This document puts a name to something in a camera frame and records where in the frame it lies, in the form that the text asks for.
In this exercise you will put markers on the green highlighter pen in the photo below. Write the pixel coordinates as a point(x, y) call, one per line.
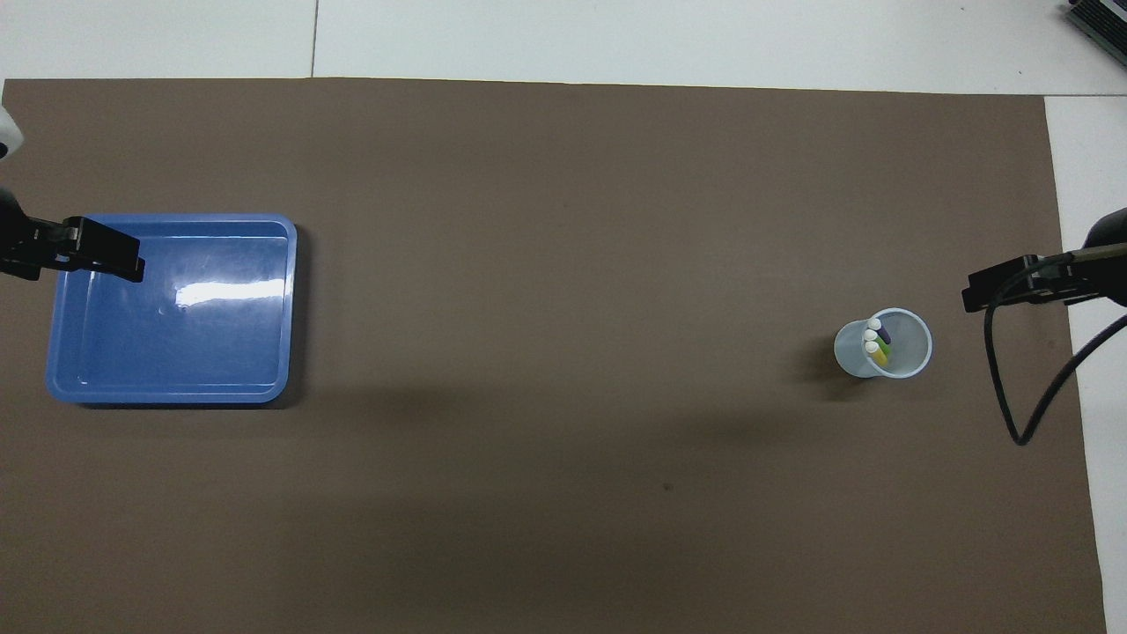
point(877, 342)

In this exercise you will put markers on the purple highlighter pen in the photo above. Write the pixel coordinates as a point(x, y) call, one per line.
point(880, 331)

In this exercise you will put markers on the yellow highlighter pen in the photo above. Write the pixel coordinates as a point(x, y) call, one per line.
point(877, 354)

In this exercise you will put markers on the dark ribbed device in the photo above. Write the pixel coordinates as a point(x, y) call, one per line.
point(1101, 26)

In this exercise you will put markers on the brown table mat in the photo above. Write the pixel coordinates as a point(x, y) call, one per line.
point(563, 264)

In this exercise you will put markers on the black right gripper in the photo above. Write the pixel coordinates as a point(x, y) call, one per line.
point(1096, 277)

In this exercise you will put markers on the blue plastic tray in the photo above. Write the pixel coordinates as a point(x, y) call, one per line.
point(176, 352)

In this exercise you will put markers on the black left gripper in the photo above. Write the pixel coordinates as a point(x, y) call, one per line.
point(11, 233)

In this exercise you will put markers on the light blue mesh cup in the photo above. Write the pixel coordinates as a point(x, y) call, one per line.
point(911, 357)

